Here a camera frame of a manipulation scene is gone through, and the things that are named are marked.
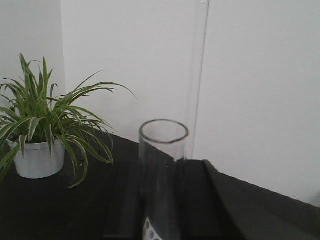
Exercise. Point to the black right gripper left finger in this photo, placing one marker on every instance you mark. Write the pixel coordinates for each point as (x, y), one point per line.
(123, 219)

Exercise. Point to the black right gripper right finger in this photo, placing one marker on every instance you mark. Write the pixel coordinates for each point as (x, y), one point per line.
(198, 215)

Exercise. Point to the green spider plant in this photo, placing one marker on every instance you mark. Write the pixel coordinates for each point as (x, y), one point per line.
(35, 116)

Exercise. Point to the white plant pot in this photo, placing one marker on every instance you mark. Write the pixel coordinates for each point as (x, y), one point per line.
(37, 161)

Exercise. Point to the wide glass test tube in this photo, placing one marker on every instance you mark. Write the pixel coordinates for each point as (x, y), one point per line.
(162, 144)

